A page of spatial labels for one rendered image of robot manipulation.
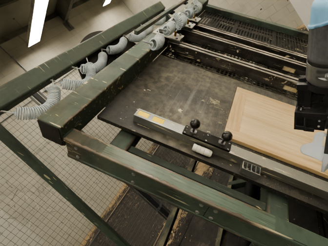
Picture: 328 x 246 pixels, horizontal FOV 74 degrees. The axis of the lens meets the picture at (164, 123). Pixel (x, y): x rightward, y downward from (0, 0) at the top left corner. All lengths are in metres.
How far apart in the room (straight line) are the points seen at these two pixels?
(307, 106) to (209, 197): 0.39
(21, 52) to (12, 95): 4.81
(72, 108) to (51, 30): 5.75
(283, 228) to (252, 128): 0.47
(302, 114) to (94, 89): 0.75
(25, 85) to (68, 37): 5.28
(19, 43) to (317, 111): 6.05
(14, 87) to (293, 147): 1.37
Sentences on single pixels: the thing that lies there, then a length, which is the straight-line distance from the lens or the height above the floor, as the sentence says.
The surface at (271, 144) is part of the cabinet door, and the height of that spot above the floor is 1.19.
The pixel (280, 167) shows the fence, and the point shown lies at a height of 1.17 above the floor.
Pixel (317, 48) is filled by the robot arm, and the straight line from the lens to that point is 0.48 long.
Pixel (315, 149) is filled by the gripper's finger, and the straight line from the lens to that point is 0.59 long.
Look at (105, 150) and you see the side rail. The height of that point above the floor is 1.68.
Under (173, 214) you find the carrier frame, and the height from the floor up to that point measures 0.79.
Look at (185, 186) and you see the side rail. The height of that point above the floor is 1.43.
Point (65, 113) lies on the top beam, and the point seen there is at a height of 1.87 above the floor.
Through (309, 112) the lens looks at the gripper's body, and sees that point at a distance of 0.55.
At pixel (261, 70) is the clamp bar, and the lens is 1.50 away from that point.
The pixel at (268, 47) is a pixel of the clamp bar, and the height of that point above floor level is 1.27.
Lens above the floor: 1.80
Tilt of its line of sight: 14 degrees down
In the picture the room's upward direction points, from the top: 43 degrees counter-clockwise
